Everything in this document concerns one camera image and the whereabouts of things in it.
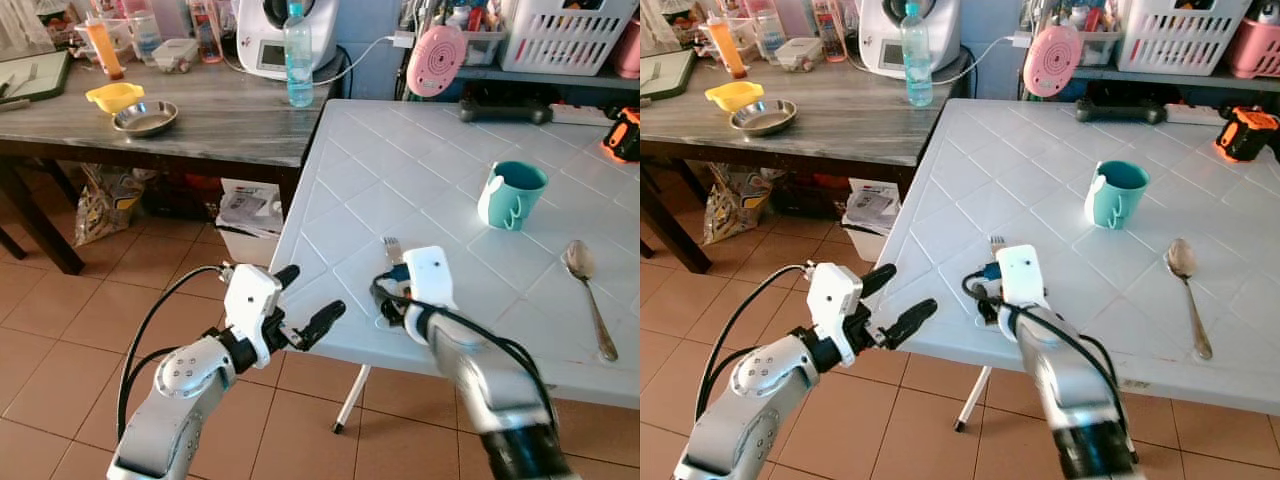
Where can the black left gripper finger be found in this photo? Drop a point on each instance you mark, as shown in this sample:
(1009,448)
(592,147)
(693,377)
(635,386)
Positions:
(878,279)
(912,322)
(286,277)
(325,322)

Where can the steel fork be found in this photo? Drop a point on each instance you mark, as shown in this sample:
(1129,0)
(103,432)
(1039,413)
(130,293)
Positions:
(996,245)
(392,250)

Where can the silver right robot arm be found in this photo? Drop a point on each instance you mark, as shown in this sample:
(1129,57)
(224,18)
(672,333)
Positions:
(490,380)
(1070,380)

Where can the white box with papers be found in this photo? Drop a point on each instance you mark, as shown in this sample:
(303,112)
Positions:
(250,215)
(873,213)

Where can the white metal table leg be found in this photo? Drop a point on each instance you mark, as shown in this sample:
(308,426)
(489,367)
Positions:
(352,398)
(973,398)

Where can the printed plastic bag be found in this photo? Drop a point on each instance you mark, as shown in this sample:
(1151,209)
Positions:
(735,203)
(108,205)

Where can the teal mug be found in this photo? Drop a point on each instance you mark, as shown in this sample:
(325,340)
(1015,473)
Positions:
(520,195)
(1122,193)

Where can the steel spoon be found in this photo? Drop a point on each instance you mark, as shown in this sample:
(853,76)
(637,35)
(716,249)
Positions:
(1180,258)
(578,260)

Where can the round steel plate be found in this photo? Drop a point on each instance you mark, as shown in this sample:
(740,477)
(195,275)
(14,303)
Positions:
(764,118)
(146,120)

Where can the dark wooden table leg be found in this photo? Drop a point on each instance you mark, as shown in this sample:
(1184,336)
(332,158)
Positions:
(45,235)
(672,235)

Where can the teal capped water bottle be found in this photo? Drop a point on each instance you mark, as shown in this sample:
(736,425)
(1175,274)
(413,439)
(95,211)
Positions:
(916,65)
(299,65)

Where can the black bar shaped object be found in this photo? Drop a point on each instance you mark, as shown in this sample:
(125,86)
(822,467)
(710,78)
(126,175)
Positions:
(505,111)
(1122,111)

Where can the white kitchen machine steel jug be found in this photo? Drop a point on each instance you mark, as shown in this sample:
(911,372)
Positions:
(880,45)
(262,45)

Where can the yellow plastic bowl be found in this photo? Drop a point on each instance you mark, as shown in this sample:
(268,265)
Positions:
(733,94)
(113,96)

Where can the small lidded clear container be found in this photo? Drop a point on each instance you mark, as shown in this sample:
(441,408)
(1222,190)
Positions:
(799,54)
(175,55)

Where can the clear bottle pink cap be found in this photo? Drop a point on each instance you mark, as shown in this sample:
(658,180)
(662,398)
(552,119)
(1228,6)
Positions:
(206,35)
(828,35)

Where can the pink round device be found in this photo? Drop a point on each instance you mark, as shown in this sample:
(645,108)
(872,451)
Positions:
(1053,60)
(437,60)

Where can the clear bottle orange cap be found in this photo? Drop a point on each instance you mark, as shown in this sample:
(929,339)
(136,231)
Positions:
(768,33)
(146,35)

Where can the orange sauce bottle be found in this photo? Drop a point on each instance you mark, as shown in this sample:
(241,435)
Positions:
(727,46)
(103,48)

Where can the orange and black tool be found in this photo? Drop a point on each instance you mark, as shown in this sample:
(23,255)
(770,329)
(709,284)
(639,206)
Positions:
(1245,133)
(622,135)

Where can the dark rimmed tray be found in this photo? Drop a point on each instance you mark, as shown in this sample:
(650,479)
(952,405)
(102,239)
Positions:
(35,75)
(665,73)

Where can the white slotted plastic basket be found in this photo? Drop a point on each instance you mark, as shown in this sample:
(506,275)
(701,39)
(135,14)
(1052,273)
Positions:
(1185,40)
(565,40)

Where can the pink plastic basket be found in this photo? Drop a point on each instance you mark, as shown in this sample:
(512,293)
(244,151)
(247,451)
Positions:
(1255,50)
(630,50)

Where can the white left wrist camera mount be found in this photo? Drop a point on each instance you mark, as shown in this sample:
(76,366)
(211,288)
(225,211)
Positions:
(832,300)
(250,300)

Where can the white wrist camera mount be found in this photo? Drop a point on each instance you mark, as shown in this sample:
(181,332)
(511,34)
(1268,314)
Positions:
(430,275)
(1020,272)
(250,300)
(832,300)

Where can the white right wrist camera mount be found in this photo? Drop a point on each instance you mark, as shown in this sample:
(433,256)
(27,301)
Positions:
(430,275)
(1020,272)

